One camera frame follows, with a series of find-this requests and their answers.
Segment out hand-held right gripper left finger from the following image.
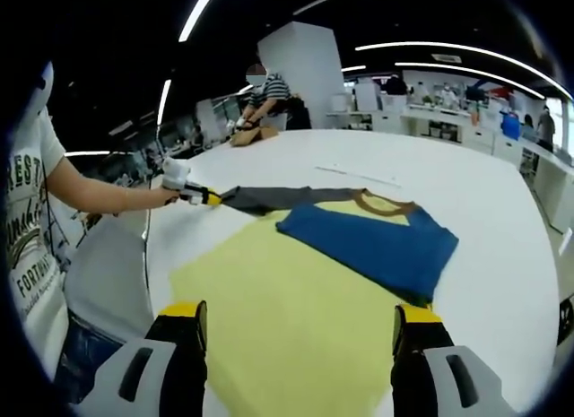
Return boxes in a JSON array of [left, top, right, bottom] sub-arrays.
[[91, 299, 210, 417]]

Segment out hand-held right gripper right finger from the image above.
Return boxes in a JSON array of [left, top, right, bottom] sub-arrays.
[[390, 303, 517, 417]]

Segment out yellow blue grey garment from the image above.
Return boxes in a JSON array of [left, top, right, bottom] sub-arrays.
[[169, 186, 461, 417]]

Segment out person's left hand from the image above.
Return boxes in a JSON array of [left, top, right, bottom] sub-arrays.
[[151, 186, 180, 208]]

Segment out long ceiling light strip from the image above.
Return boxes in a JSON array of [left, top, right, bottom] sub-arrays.
[[156, 78, 173, 130], [64, 149, 136, 158], [394, 61, 544, 99], [178, 0, 222, 43], [354, 41, 562, 90]]

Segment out brown paper bag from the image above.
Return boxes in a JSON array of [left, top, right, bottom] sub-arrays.
[[229, 126, 281, 149]]

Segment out person's blue jeans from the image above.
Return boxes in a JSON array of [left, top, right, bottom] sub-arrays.
[[52, 317, 123, 405]]

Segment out black office chair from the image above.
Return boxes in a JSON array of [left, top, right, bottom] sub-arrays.
[[286, 97, 312, 132]]

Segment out black stand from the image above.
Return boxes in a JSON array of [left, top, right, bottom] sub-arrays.
[[555, 292, 574, 347]]

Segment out person's white printed shirt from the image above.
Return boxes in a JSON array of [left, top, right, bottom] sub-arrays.
[[3, 61, 71, 383]]

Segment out white square pillar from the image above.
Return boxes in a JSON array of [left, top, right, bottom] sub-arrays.
[[257, 21, 347, 132]]

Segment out white cabinet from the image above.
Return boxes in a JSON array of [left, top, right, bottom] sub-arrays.
[[353, 82, 383, 114]]

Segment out white counter with cabinets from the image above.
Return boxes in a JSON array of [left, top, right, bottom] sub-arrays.
[[400, 108, 495, 145], [491, 136, 574, 232]]

